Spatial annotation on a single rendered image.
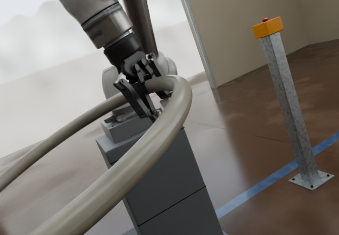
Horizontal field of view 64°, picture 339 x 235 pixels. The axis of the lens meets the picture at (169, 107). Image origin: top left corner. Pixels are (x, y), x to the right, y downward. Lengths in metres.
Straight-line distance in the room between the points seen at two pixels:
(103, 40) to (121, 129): 0.84
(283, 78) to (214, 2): 4.90
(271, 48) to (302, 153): 0.70
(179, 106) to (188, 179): 1.12
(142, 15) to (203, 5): 5.20
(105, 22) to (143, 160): 0.33
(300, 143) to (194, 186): 0.79
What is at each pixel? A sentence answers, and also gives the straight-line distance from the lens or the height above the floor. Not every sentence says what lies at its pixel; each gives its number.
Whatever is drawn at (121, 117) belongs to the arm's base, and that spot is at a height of 0.90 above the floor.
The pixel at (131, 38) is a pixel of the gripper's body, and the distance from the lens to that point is 0.56.
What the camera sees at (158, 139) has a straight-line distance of 0.29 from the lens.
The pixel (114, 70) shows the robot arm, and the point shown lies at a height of 1.12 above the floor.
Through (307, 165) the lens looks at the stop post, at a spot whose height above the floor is 0.13.
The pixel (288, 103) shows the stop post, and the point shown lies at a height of 0.57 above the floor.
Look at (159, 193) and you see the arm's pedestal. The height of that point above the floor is 0.49.
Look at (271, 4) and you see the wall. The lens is 7.50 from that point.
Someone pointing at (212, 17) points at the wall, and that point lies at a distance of 6.42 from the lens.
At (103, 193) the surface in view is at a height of 1.02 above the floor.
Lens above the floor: 1.12
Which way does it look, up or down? 11 degrees down
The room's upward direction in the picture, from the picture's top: 21 degrees counter-clockwise
